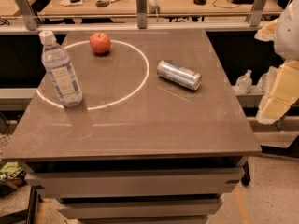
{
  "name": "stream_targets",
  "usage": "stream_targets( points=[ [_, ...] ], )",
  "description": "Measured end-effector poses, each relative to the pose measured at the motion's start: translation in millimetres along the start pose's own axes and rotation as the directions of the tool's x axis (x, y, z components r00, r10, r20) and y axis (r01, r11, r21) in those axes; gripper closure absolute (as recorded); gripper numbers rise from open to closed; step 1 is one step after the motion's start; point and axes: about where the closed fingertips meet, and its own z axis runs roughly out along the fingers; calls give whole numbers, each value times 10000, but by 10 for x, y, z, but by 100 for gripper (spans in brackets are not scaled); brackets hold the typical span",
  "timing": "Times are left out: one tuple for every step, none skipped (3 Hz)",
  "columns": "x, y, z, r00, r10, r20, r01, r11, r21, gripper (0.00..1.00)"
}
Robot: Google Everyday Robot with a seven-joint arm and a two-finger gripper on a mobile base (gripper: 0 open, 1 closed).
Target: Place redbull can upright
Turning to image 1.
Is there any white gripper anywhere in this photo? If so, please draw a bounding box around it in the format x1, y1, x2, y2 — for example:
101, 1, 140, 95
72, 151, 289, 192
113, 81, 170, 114
254, 0, 299, 124

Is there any silver blue redbull can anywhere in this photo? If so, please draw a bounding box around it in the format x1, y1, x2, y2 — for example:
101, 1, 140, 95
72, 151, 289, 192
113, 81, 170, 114
157, 60, 202, 91

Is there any small clear sanitizer bottle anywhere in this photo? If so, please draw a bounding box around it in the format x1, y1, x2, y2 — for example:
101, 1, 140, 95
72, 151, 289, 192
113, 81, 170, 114
235, 70, 252, 95

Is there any white power strip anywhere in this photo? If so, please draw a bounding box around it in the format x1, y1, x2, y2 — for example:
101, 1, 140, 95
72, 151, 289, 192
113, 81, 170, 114
147, 0, 160, 14

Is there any grey table with drawers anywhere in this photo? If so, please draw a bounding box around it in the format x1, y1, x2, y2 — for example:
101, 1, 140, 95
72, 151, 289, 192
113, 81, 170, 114
3, 29, 261, 224

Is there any red apple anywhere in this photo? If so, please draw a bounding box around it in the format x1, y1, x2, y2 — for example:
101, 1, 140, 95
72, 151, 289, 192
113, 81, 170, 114
89, 32, 111, 54

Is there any clear plastic water bottle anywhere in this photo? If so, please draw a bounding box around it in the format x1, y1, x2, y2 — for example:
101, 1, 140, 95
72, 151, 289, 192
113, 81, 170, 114
39, 31, 83, 107

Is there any green package on floor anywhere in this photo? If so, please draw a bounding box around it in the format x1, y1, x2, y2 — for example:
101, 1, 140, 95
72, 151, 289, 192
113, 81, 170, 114
0, 162, 26, 197

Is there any right metal bracket post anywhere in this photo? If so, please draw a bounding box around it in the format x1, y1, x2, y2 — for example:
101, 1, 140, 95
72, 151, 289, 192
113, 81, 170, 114
248, 0, 267, 27

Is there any metal bracket post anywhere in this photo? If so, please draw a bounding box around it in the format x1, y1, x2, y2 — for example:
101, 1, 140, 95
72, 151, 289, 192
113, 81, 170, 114
15, 0, 39, 31
248, 0, 267, 27
136, 0, 147, 29

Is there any middle metal bracket post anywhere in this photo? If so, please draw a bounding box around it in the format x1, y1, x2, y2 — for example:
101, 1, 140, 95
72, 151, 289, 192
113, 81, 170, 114
136, 0, 147, 29

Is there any left metal bracket post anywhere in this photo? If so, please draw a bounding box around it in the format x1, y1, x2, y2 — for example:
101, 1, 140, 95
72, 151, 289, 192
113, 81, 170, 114
15, 0, 39, 31

